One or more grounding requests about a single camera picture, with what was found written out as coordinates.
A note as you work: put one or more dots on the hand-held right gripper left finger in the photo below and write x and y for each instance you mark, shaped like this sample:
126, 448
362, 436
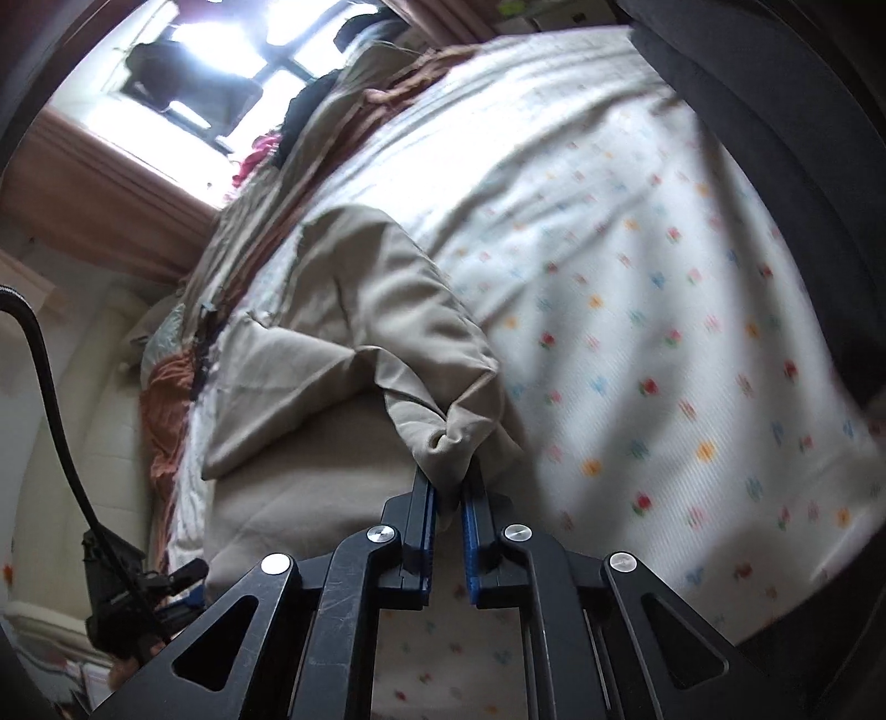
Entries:
429, 540

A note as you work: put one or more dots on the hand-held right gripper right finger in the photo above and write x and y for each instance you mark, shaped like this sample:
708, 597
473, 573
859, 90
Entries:
473, 547

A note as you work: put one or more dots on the large beige garment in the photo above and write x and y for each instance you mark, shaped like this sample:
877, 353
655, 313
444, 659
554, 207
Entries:
346, 332

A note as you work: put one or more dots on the black clothes pile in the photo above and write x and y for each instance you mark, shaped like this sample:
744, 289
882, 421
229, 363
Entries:
308, 111

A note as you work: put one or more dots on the hanging dark clothes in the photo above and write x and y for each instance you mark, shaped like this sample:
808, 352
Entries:
194, 83

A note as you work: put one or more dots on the cream padded headboard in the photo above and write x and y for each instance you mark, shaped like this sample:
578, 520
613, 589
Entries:
104, 415

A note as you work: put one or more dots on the rust orange blanket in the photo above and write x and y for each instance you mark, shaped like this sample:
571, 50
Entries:
166, 388

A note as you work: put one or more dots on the pale green pillow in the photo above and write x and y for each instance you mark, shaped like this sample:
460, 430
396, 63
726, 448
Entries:
163, 332

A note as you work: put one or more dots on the white floral bed sheet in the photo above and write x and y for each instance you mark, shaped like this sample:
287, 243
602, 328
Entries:
657, 277

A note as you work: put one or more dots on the pink curtain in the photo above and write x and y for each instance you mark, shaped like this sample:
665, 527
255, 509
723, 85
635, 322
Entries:
104, 194

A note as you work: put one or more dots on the red clothing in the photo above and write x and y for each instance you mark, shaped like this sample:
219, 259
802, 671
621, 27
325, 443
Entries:
256, 159

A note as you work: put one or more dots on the beige duvet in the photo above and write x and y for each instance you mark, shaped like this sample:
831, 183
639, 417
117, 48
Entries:
353, 90

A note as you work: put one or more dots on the dark grey cloth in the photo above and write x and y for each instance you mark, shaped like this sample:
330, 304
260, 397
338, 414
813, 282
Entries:
796, 138

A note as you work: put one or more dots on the window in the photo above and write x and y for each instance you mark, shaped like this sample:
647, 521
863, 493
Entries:
207, 28

